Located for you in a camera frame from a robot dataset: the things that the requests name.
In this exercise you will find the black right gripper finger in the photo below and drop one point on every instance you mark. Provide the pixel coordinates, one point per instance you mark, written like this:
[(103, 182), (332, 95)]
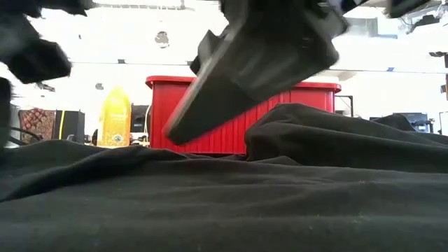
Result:
[(245, 77)]

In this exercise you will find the black cloth garment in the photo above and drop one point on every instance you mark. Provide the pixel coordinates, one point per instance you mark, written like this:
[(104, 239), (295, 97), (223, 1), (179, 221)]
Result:
[(210, 203)]

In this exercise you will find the red plastic bin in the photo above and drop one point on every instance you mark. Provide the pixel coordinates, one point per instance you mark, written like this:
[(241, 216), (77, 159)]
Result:
[(224, 133)]

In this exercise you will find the red patterned cloth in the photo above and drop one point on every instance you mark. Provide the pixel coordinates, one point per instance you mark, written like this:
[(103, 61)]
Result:
[(36, 124)]

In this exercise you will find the round ceiling sensor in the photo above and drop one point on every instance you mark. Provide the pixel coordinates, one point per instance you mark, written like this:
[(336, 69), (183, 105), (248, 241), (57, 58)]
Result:
[(162, 38)]

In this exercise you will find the orange spray bottle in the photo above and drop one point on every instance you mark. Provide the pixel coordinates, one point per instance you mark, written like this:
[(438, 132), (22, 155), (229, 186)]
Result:
[(114, 119)]

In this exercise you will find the small black screen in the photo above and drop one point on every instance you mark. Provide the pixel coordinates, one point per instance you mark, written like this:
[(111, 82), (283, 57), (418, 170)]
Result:
[(140, 119)]

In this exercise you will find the thin black metal post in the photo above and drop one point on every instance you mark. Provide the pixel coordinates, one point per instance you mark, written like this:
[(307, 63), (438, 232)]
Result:
[(351, 105)]

